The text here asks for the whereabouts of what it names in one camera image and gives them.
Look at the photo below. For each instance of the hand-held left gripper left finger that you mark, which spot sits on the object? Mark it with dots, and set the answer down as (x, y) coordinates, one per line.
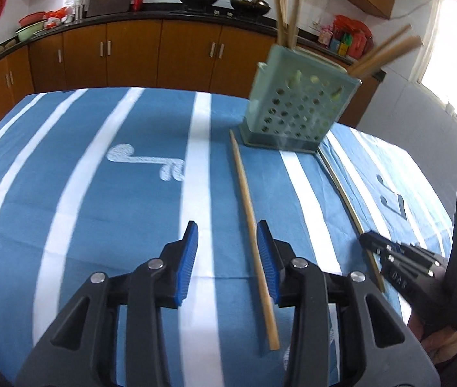
(186, 268)

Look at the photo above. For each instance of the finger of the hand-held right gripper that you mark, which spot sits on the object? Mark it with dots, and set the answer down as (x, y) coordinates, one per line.
(398, 274)
(422, 256)

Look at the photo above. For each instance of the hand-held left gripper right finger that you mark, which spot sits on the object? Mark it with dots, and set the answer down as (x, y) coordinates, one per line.
(267, 262)

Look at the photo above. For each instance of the dark wooden chopstick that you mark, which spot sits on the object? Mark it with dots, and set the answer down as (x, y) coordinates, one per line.
(343, 193)

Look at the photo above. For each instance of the green perforated utensil holder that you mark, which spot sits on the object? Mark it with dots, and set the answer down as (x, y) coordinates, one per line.
(297, 105)

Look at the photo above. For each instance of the person's right hand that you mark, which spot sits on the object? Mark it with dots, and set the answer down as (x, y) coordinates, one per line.
(434, 342)

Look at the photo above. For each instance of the blue white striped tablecloth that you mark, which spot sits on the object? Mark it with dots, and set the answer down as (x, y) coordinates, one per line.
(83, 201)

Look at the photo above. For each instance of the bright window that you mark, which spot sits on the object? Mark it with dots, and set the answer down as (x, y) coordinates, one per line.
(454, 48)

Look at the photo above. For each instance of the wooden base cabinets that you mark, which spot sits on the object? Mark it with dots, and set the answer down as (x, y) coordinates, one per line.
(131, 48)

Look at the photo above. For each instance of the red bags with colourful boxes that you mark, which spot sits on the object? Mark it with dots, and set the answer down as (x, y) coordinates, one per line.
(351, 34)

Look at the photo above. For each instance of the black kitchen countertop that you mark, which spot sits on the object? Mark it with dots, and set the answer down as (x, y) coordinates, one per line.
(172, 13)

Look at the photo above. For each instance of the black wok with lid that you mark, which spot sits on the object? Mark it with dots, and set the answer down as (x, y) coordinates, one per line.
(250, 5)

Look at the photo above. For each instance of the dark brown cutting board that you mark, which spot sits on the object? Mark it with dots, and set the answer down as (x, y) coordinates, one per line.
(110, 0)

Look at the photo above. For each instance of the red plastic bag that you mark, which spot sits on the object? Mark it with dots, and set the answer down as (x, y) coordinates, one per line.
(57, 17)

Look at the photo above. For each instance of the green basin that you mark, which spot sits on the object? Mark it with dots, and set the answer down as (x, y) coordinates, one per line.
(30, 32)

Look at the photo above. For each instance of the red basin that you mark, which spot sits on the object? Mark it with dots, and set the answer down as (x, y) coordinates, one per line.
(31, 18)

